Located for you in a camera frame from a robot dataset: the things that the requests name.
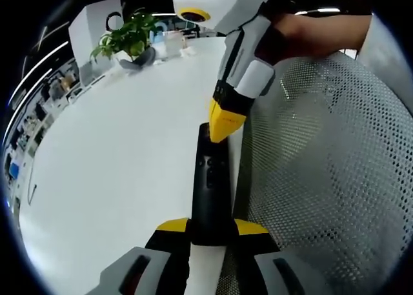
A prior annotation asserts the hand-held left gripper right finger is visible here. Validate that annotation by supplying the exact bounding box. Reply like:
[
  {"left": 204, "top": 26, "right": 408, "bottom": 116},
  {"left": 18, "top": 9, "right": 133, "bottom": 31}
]
[{"left": 232, "top": 219, "right": 325, "bottom": 295}]

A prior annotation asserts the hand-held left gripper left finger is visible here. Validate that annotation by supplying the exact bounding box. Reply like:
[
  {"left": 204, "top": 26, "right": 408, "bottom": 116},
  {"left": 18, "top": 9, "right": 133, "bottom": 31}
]
[{"left": 86, "top": 217, "right": 192, "bottom": 295}]

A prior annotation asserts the black remote control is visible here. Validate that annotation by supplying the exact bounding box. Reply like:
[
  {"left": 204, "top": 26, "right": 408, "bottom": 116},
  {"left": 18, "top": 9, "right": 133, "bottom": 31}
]
[{"left": 190, "top": 122, "right": 239, "bottom": 246}]

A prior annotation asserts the person's right hand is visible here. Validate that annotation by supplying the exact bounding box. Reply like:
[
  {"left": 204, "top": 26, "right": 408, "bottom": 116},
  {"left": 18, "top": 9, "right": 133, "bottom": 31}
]
[{"left": 256, "top": 13, "right": 311, "bottom": 66}]

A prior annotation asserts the clear plastic container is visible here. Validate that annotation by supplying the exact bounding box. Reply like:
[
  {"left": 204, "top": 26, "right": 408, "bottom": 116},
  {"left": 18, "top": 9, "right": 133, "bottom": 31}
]
[{"left": 163, "top": 30, "right": 185, "bottom": 56}]

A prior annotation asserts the blue and white bag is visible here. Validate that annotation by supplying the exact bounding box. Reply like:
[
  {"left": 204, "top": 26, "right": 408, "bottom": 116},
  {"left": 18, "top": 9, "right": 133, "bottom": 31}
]
[{"left": 149, "top": 20, "right": 169, "bottom": 41}]

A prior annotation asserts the dark round plant pot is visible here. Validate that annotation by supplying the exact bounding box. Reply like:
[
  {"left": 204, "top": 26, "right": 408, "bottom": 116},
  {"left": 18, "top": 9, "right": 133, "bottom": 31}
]
[{"left": 119, "top": 46, "right": 157, "bottom": 71}]

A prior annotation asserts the green leafy plant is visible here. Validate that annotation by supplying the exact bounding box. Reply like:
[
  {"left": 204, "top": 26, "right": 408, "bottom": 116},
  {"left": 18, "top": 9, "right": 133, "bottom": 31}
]
[{"left": 90, "top": 12, "right": 156, "bottom": 63}]

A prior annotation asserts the grey mesh chair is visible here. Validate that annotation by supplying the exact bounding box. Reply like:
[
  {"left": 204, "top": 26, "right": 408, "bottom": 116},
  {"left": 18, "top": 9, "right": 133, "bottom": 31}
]
[{"left": 222, "top": 51, "right": 413, "bottom": 295}]

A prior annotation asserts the person's light grey sleeve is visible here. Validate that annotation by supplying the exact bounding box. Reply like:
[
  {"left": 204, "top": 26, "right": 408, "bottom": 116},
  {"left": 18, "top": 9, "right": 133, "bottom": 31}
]
[{"left": 356, "top": 13, "right": 413, "bottom": 97}]

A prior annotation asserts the grey cable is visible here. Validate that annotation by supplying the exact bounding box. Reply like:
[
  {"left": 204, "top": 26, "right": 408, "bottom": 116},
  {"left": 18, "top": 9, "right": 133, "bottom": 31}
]
[{"left": 27, "top": 183, "right": 38, "bottom": 206}]

